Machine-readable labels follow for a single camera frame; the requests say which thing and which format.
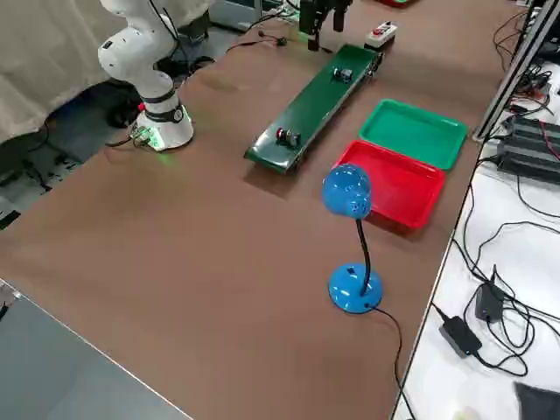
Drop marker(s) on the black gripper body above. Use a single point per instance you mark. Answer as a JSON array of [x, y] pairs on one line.
[[312, 6]]

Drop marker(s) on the grey push button control box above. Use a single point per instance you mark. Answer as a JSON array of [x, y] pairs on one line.
[[380, 35]]

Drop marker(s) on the green-capped push button switch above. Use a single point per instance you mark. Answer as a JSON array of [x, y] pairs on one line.
[[342, 74]]

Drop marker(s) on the red-capped push button switch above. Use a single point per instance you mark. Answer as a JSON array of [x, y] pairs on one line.
[[286, 136]]

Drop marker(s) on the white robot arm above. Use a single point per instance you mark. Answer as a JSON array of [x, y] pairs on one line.
[[131, 57]]

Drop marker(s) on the green belt conveyor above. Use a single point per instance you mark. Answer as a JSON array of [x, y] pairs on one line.
[[315, 105]]

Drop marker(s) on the blue desk lamp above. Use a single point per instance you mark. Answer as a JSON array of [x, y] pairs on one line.
[[345, 192]]

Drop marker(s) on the red plastic tray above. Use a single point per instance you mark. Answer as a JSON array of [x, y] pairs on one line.
[[407, 192]]

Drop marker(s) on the black power supply unit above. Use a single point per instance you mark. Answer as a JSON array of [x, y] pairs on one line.
[[529, 144]]

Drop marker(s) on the beige cloth cover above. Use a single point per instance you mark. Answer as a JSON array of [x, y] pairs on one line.
[[44, 52]]

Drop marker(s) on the black power adapter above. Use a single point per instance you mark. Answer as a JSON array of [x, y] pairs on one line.
[[489, 302], [459, 336]]

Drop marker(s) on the grey side panel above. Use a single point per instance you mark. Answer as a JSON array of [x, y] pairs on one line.
[[65, 372]]

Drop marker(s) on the black inline switch module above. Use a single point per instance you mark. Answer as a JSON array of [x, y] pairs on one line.
[[280, 41]]

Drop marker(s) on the aluminium frame post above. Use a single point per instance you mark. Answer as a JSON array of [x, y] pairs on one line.
[[512, 70]]

